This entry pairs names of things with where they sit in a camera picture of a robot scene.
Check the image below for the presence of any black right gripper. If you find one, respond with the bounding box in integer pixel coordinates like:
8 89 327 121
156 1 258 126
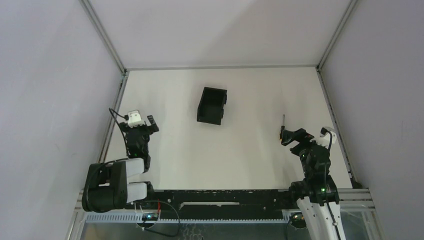
281 127 328 177

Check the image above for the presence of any black yellow screwdriver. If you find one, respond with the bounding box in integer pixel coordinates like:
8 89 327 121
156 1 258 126
279 114 285 145

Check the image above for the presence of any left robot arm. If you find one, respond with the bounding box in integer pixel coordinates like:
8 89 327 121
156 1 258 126
81 111 159 213

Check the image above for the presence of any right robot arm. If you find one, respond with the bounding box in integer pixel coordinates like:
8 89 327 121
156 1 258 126
279 126 346 240

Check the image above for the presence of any black plastic bin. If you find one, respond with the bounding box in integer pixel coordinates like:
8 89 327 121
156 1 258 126
196 87 227 126

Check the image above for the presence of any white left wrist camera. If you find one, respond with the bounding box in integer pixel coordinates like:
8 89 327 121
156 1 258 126
127 110 146 128

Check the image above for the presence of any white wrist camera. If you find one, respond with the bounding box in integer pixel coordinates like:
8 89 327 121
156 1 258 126
311 126 337 149
127 110 146 128

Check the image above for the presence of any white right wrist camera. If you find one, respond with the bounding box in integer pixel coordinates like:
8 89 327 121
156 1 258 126
311 126 337 149

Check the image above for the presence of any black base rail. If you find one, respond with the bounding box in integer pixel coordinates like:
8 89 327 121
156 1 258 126
134 189 298 222

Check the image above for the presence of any left black cable loop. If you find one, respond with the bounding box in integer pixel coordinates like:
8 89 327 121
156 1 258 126
134 200 182 238

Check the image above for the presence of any white slotted cable duct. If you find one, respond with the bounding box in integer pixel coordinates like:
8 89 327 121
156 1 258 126
84 211 292 224

